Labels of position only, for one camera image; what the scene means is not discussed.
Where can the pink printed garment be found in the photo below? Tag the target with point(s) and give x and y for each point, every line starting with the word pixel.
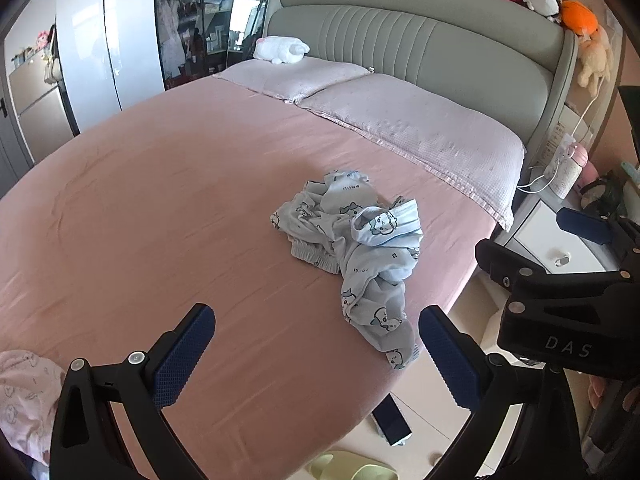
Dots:
pixel 25 395

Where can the white bottle with pink cap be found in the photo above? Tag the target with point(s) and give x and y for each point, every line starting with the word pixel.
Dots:
pixel 570 172

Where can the white plush toy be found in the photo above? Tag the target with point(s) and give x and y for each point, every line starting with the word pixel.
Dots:
pixel 277 50

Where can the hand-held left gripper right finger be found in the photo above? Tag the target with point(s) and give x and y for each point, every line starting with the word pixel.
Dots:
pixel 450 355

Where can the large orange plush toy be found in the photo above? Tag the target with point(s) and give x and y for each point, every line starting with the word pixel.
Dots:
pixel 580 15

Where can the bed with pink sheet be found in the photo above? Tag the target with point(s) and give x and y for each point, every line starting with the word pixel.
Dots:
pixel 175 210

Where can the beige drawer cabinet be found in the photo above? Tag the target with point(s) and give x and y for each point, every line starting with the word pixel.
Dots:
pixel 40 100

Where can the grey door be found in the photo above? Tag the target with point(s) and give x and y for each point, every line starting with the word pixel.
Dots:
pixel 10 140

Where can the cream hanging plush bunny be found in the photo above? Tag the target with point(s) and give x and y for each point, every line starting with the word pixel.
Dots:
pixel 595 60

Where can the pale pink pillow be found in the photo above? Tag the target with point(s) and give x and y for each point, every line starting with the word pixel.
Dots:
pixel 425 130
pixel 285 77

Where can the white nightstand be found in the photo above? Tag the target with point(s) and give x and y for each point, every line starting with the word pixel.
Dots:
pixel 545 240

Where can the small hanging plush toy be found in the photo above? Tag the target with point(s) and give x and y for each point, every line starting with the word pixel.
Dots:
pixel 49 55

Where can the white wardrobe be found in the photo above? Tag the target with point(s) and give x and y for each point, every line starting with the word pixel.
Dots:
pixel 105 35

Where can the grey upholstered headboard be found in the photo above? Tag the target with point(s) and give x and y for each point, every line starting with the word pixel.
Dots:
pixel 450 45

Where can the light blue printed pajama top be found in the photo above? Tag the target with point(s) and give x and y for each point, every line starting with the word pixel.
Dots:
pixel 380 225

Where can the light blue printed pajama pants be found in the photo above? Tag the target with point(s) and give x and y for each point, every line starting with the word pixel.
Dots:
pixel 372 300

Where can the dark green bag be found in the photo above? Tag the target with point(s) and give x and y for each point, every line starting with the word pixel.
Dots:
pixel 602 195

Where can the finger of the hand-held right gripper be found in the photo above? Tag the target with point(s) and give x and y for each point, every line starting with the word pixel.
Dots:
pixel 585 225
pixel 500 262

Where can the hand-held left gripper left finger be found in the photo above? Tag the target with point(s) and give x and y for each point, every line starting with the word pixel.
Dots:
pixel 182 355

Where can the glass door cabinet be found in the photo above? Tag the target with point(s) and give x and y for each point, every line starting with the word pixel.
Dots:
pixel 200 20

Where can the pale green slipper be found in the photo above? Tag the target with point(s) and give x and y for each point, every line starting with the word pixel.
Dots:
pixel 350 467

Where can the white printed package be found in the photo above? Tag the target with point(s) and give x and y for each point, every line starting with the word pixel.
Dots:
pixel 560 142

